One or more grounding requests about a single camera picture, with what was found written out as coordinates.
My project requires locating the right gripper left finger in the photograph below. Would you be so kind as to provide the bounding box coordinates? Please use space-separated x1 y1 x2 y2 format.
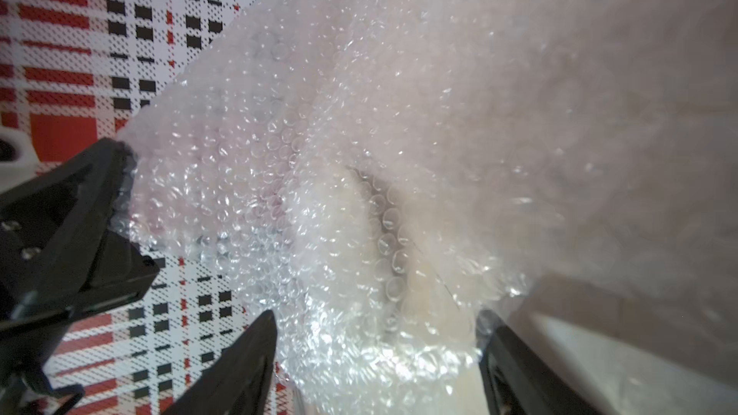
165 310 277 415

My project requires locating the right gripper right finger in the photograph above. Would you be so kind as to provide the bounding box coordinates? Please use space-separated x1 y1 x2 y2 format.
478 310 598 415

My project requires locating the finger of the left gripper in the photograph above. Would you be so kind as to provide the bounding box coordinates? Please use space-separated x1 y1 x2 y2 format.
1 138 159 329

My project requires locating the bubble plate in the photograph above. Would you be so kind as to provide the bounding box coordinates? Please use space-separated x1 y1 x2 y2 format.
119 0 737 414

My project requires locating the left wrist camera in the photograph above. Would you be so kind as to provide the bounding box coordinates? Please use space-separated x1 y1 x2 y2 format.
0 126 40 192

